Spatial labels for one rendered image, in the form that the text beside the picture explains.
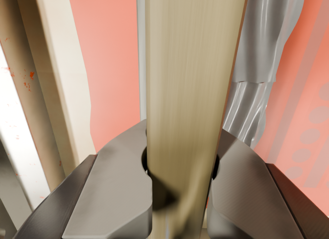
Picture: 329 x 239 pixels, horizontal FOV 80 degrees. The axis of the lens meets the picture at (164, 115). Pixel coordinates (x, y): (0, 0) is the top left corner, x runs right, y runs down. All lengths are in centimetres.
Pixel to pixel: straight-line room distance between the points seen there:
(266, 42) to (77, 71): 19
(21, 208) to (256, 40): 235
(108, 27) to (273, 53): 16
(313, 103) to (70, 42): 27
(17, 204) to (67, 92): 217
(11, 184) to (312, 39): 218
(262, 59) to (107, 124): 18
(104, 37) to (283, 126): 22
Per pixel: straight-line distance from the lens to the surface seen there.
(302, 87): 26
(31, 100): 25
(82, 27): 22
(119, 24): 21
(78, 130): 27
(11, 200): 237
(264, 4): 21
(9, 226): 38
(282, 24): 22
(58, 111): 27
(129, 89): 23
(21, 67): 24
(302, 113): 27
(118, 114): 24
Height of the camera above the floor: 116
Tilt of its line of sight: 62 degrees down
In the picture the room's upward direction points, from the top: 175 degrees counter-clockwise
